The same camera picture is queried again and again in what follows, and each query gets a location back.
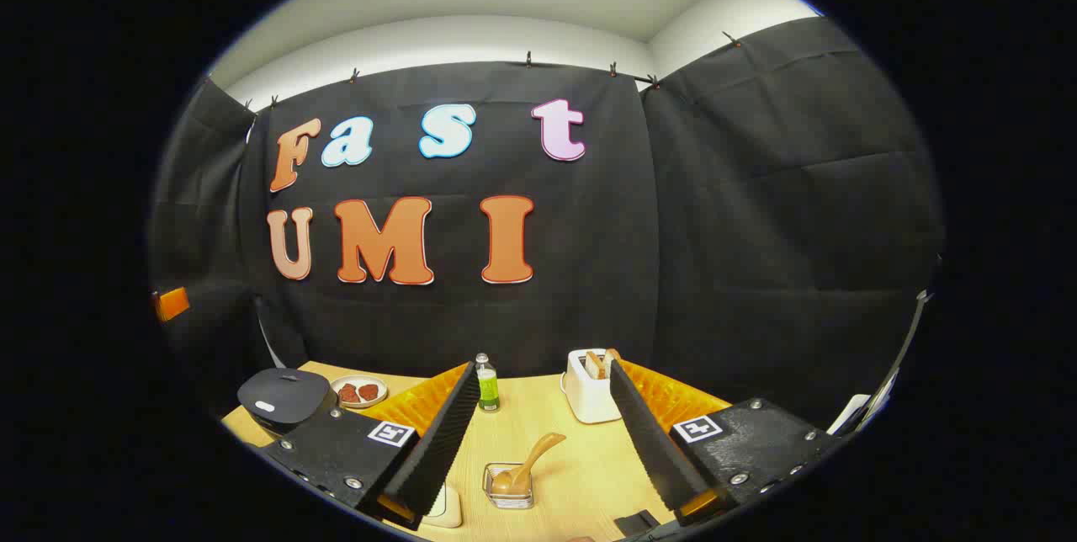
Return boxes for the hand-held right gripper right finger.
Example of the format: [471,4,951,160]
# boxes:
[609,359,842,526]

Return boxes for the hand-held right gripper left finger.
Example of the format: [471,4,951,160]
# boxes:
[261,361,482,530]

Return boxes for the beige rice container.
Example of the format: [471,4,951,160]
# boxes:
[421,483,464,529]

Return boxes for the clear chopstick holder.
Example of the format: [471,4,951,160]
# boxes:
[483,462,536,510]

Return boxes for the wooden spoon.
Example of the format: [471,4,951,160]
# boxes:
[491,433,567,495]

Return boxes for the black rice cooker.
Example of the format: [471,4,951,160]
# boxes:
[237,368,333,442]

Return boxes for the white toaster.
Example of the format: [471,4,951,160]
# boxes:
[560,348,623,425]

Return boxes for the green drink bottle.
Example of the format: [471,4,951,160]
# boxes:
[475,353,501,413]

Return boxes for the black table clamp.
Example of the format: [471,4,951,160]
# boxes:
[613,510,661,538]

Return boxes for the round white plate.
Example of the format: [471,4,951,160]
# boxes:
[330,375,389,409]

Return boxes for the white flat sheet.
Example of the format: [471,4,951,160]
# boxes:
[826,393,872,435]

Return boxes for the thin black cable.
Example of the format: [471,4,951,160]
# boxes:
[841,290,935,433]

